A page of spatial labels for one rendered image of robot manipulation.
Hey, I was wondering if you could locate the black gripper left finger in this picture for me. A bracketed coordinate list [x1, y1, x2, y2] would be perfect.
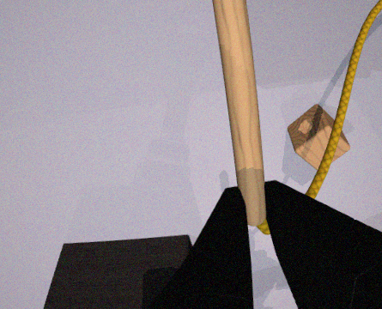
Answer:
[147, 185, 253, 309]

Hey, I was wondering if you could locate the wooden block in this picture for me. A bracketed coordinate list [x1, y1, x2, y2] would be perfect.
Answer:
[288, 104, 351, 170]

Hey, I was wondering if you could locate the wooden stick with yellow cord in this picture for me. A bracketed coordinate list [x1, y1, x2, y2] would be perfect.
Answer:
[212, 0, 382, 236]

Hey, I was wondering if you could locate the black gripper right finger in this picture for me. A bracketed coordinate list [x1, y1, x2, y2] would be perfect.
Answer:
[265, 179, 382, 309]

